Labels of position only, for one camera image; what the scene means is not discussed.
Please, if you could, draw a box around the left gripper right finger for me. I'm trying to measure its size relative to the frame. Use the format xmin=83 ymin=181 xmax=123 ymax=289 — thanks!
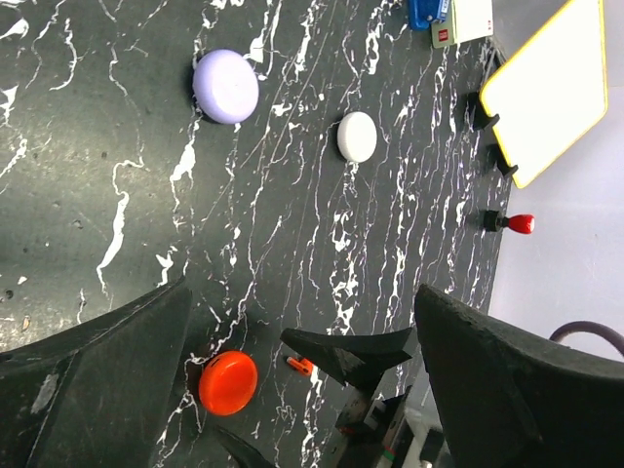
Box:
xmin=414 ymin=285 xmax=623 ymax=467

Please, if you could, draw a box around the red stamp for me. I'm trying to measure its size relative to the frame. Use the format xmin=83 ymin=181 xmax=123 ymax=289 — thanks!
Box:
xmin=484 ymin=210 xmax=535 ymax=235

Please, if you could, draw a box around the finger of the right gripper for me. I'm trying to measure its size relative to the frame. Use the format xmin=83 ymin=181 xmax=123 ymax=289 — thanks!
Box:
xmin=212 ymin=426 xmax=275 ymax=468
xmin=280 ymin=328 xmax=413 ymax=390

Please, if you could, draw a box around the white earbud charging case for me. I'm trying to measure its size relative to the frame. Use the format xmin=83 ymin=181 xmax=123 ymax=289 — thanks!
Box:
xmin=337 ymin=111 xmax=377 ymax=164

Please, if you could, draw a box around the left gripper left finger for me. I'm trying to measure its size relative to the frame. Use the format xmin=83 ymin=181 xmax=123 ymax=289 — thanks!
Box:
xmin=1 ymin=279 xmax=192 ymax=467

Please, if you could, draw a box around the red earbud left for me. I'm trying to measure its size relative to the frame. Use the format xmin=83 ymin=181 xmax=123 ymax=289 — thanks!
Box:
xmin=286 ymin=356 xmax=314 ymax=376

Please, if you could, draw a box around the purple earbud charging case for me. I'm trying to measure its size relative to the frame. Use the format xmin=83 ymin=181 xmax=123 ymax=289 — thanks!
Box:
xmin=192 ymin=49 xmax=259 ymax=125

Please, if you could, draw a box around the red earbud charging case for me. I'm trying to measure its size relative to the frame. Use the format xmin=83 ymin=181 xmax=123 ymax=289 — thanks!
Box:
xmin=198 ymin=350 xmax=258 ymax=416

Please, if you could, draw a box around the white cardboard box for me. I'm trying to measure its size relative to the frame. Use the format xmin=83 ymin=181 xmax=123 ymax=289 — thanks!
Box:
xmin=431 ymin=0 xmax=493 ymax=49

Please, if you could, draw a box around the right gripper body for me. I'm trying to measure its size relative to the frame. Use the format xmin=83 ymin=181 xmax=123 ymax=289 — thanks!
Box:
xmin=333 ymin=386 xmax=453 ymax=467

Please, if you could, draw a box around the small whiteboard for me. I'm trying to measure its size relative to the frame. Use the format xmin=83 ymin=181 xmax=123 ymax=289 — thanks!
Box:
xmin=472 ymin=1 xmax=608 ymax=188

